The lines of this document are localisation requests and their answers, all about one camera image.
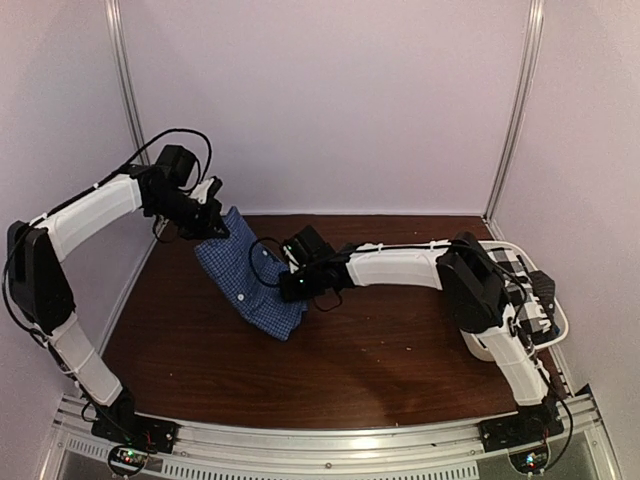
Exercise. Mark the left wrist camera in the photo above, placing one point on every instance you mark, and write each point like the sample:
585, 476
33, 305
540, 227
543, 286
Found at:
185, 172

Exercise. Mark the dark grey shirt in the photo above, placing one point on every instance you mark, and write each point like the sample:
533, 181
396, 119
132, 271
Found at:
544, 287

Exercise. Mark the round circuit board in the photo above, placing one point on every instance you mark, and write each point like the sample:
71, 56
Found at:
125, 461
530, 461

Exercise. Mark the left round circuit board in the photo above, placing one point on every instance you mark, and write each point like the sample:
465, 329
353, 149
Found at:
125, 461

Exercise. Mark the black white plaid shirt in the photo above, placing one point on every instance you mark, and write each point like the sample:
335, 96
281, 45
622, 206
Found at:
531, 316

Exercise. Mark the aluminium frame post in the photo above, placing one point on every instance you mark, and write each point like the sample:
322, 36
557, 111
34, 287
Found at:
527, 70
119, 48

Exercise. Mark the aluminium front rail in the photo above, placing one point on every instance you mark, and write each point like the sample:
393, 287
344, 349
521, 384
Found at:
449, 450

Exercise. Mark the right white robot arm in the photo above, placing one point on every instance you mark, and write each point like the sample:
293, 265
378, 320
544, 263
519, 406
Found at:
504, 310

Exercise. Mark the right aluminium frame post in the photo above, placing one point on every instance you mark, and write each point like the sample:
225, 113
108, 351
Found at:
527, 70

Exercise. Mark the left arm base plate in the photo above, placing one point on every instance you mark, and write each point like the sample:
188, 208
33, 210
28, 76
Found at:
148, 434

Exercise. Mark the white plastic basket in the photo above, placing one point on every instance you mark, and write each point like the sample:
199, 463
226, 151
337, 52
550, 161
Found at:
560, 316

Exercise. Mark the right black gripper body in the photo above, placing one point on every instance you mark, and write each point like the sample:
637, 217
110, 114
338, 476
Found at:
308, 288

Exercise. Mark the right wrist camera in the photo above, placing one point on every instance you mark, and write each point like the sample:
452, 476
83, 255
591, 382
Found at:
305, 247

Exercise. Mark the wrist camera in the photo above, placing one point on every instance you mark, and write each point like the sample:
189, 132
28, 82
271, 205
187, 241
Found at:
305, 247
185, 172

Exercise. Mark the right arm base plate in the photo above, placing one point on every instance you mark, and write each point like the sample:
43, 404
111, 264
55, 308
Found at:
517, 430

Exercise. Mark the left aluminium frame post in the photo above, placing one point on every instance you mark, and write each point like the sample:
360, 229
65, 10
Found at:
119, 48

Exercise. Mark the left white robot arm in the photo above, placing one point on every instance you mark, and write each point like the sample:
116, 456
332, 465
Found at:
35, 282

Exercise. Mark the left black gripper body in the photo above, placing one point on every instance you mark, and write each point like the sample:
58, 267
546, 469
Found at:
191, 221

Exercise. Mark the right round circuit board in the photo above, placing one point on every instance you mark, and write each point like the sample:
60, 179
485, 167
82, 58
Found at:
530, 461

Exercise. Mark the blue checked long sleeve shirt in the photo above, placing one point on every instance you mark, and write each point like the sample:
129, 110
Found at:
246, 272

